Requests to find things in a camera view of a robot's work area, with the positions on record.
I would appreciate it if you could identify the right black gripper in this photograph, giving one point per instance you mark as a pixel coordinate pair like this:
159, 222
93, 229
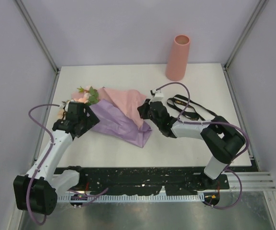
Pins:
143, 109

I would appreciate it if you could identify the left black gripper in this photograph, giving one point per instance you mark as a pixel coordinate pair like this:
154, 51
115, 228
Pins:
91, 120

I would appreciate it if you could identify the black ribbon gold lettering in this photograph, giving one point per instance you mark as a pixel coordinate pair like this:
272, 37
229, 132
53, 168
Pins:
178, 103

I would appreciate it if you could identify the pink artificial flower bunch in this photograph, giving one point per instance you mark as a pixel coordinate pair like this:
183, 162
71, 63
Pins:
87, 95

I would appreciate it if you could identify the purple wrapping paper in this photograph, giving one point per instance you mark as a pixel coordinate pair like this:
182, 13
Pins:
113, 122

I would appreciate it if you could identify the pink tissue paper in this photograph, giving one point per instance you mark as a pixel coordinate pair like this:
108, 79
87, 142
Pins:
127, 102

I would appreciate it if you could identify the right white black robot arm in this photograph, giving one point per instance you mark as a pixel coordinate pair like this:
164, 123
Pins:
223, 139

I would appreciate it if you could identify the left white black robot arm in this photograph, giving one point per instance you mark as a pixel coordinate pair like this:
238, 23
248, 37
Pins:
37, 191

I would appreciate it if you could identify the pink tapered vase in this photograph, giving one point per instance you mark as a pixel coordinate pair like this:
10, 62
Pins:
178, 58

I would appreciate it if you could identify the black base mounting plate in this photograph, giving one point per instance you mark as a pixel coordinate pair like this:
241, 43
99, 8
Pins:
145, 181

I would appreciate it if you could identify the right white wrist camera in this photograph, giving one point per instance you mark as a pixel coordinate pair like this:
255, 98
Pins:
157, 95

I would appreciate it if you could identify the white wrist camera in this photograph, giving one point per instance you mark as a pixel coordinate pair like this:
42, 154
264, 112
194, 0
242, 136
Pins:
64, 106
157, 95

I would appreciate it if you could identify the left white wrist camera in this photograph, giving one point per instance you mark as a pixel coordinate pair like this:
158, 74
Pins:
64, 106

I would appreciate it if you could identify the left aluminium frame post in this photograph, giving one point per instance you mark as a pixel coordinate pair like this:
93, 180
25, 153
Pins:
24, 12

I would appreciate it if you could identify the aluminium frame post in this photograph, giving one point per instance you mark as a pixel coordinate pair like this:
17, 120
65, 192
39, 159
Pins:
24, 12
259, 8

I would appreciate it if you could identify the white slotted cable duct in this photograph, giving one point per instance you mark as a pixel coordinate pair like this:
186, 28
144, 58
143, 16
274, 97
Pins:
161, 197

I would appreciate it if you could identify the aluminium front rail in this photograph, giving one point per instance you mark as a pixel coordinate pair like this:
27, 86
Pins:
251, 181

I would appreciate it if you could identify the right aluminium frame post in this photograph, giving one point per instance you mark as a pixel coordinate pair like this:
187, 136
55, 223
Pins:
259, 8

